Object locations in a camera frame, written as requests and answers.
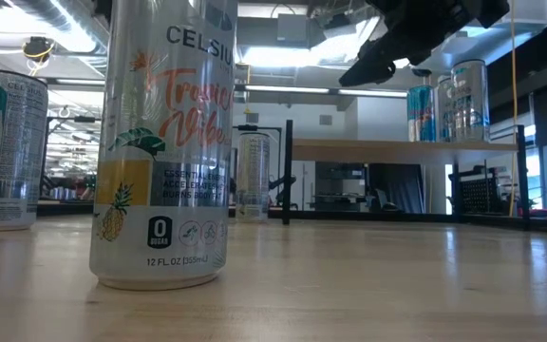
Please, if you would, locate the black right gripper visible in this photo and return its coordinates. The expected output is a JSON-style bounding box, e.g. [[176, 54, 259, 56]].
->
[[338, 0, 511, 87]]

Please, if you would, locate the blue Red Bull can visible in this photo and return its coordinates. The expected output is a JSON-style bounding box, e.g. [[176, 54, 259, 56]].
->
[[406, 84, 438, 143]]

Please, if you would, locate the white Celsius Arctic Vibe can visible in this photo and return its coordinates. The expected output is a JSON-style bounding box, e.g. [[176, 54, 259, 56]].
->
[[450, 58, 492, 143], [436, 75, 456, 143]]

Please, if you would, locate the white Celsius Tropical Vibe can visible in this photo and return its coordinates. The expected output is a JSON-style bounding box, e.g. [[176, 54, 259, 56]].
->
[[235, 132, 272, 224], [88, 0, 237, 292]]

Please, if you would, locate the long ceiling light strip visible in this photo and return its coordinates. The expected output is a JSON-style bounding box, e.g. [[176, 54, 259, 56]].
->
[[338, 88, 408, 99], [244, 85, 330, 95]]

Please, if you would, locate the grey ceiling box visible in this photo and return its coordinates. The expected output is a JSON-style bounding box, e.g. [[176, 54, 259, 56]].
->
[[276, 12, 310, 44]]

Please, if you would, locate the dark curtain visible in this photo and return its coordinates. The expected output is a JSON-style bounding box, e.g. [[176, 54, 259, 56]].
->
[[368, 163, 423, 215]]

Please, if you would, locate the black background cabinet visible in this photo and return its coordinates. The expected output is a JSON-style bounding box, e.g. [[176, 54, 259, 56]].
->
[[313, 161, 368, 213]]

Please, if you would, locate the dark background chair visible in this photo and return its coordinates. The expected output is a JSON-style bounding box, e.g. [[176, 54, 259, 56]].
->
[[374, 188, 402, 213]]

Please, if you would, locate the black perforated panel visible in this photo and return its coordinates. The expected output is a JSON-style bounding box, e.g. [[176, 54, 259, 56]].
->
[[448, 165, 499, 216]]

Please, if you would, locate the black round ceiling device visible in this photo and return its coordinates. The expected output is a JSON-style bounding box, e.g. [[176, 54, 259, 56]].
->
[[21, 36, 55, 64]]

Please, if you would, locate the white palm print Celsius can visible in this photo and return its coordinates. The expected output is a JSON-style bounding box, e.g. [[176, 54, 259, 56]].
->
[[0, 68, 49, 233]]

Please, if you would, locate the silver air duct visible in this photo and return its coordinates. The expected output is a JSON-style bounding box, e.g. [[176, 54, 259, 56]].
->
[[309, 0, 547, 67]]

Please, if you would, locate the wooden shelf with black frame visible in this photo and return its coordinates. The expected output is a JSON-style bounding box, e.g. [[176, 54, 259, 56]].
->
[[281, 119, 532, 232]]

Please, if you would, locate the black aluminium table frame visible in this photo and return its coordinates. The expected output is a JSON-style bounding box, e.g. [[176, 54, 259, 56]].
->
[[35, 199, 547, 234]]

